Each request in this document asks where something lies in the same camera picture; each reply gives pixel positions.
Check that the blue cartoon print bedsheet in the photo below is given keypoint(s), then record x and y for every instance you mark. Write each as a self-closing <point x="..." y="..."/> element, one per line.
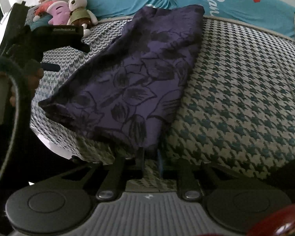
<point x="199" y="2"/>

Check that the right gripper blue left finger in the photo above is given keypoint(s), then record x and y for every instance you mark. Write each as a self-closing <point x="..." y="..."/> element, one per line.
<point x="120" y="172"/>

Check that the blue white houndstooth mat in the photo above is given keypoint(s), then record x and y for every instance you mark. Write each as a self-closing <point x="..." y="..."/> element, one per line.
<point x="238" y="108"/>

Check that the pink moon plush toy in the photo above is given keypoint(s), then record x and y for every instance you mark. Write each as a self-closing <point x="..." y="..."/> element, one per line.
<point x="59" y="10"/>

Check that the beige bunny plush toy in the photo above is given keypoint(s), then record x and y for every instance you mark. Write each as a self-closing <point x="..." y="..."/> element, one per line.
<point x="80" y="16"/>

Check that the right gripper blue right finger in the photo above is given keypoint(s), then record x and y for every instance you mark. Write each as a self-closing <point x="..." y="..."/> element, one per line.
<point x="183" y="173"/>

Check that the purple patterned garment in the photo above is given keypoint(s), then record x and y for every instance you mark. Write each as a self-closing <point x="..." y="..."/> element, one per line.
<point x="130" y="91"/>

